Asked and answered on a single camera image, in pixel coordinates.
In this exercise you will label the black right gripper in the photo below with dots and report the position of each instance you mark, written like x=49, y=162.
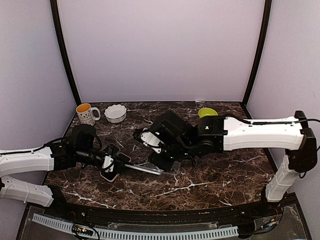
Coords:
x=164, y=165

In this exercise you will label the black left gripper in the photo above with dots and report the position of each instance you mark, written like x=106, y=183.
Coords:
x=115, y=167

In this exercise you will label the phone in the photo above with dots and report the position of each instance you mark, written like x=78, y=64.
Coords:
x=111, y=178
x=112, y=149
x=144, y=169

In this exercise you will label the clear magsafe phone case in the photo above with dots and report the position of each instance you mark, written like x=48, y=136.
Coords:
x=175, y=169

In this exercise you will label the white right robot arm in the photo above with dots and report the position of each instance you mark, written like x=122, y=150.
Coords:
x=217, y=134

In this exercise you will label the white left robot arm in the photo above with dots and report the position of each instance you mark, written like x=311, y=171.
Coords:
x=83, y=146

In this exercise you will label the phone in grey case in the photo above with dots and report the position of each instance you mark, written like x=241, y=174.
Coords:
x=112, y=149

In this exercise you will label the white scalloped bowl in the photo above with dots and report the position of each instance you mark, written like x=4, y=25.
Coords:
x=116, y=113

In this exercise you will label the white patterned mug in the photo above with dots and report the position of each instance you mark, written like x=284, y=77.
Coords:
x=88, y=114

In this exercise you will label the green bowl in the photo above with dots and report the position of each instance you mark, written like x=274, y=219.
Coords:
x=206, y=111

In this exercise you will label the left green circuit board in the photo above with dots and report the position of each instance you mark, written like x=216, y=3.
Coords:
x=81, y=231

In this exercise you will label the green circuit board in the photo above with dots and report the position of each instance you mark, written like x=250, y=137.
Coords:
x=81, y=231
x=269, y=223

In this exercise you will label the right green circuit board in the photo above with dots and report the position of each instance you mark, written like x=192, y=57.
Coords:
x=269, y=223

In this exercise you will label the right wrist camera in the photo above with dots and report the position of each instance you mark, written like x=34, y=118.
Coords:
x=167, y=130

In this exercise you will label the white slotted cable duct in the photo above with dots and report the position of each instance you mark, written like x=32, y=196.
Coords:
x=109, y=234

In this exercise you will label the black front rail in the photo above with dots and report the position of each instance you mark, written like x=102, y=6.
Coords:
x=239, y=214

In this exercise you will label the black left frame post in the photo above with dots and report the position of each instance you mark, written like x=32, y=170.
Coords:
x=63, y=51

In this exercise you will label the black frame post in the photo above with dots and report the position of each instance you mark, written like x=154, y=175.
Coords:
x=63, y=51
x=258, y=52

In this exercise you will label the black right frame post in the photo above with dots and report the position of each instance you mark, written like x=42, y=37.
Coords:
x=258, y=52

